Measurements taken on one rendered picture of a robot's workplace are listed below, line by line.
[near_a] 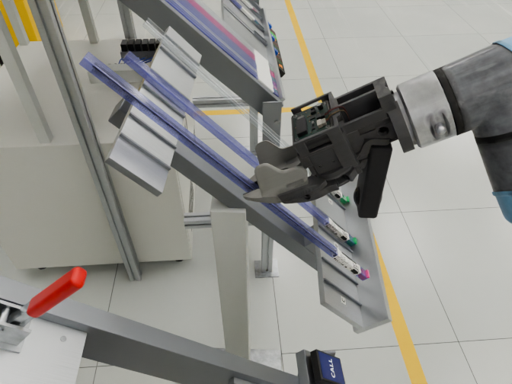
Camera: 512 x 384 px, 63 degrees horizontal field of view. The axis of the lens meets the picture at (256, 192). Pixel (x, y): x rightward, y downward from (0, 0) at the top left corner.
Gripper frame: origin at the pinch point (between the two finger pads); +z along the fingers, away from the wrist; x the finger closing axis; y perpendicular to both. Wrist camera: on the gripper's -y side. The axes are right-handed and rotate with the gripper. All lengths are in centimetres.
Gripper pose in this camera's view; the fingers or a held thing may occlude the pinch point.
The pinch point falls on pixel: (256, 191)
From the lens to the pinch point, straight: 54.4
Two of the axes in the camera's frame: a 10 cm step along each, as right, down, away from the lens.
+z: -8.7, 3.4, 3.5
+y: -4.9, -6.4, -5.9
